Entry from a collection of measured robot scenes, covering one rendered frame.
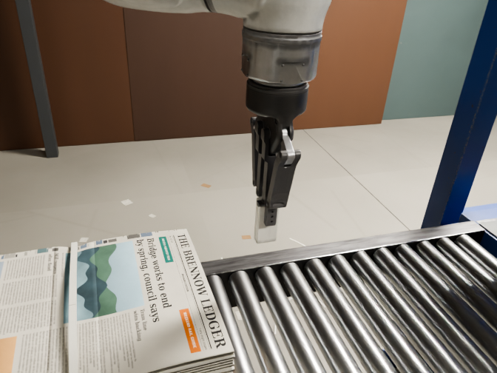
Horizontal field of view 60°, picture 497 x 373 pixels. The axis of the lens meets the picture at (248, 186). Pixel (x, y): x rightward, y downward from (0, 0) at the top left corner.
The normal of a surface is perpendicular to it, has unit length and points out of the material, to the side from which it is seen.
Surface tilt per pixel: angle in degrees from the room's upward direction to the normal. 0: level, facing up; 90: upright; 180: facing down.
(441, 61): 90
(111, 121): 90
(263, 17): 101
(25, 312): 3
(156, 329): 3
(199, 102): 90
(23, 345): 2
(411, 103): 90
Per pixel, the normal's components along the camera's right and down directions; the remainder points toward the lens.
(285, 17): -0.04, 0.64
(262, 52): -0.51, 0.40
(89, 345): 0.04, -0.87
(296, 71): 0.29, 0.48
